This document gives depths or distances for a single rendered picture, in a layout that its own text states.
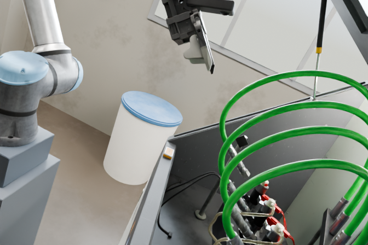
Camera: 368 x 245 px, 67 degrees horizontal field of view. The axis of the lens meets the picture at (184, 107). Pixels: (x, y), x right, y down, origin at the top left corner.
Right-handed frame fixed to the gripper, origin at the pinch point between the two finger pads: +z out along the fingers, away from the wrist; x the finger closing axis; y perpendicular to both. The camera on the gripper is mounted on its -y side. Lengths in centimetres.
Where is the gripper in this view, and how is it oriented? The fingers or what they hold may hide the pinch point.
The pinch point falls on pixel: (212, 66)
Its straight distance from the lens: 68.9
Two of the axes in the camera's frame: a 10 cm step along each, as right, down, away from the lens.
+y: -9.4, 2.8, 2.0
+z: 2.8, 9.6, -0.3
